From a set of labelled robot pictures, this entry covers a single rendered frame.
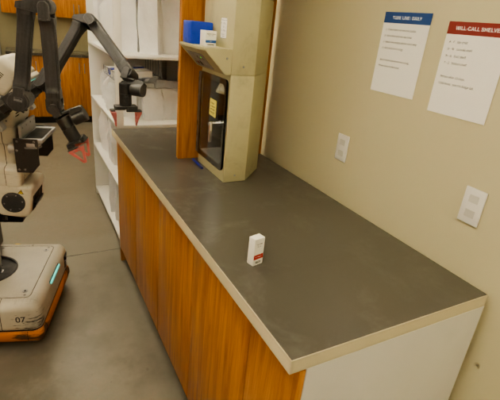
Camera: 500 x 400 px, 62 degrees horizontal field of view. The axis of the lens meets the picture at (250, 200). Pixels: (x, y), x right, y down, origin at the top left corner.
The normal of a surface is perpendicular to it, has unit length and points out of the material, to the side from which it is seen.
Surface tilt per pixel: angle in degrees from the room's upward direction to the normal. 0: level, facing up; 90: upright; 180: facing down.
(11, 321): 90
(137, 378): 0
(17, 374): 0
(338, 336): 0
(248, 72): 90
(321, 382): 90
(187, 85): 90
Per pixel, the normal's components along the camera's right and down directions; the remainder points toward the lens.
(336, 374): 0.46, 0.39
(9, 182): 0.18, 0.40
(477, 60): -0.88, 0.11
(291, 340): 0.10, -0.91
